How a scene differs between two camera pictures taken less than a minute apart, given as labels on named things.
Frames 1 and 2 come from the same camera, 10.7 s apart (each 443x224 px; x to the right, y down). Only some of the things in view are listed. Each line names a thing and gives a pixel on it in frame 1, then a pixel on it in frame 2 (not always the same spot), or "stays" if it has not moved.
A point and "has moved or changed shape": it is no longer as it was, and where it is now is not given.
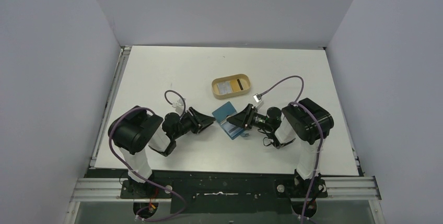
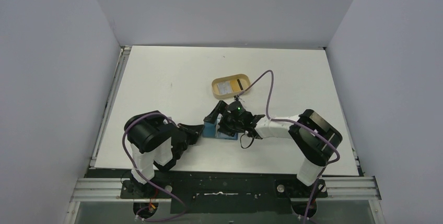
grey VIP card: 224,87 stays
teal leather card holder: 220,115 has moved or changed shape
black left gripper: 199,120 to 194,130
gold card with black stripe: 236,85 stays
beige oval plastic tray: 231,86 stays
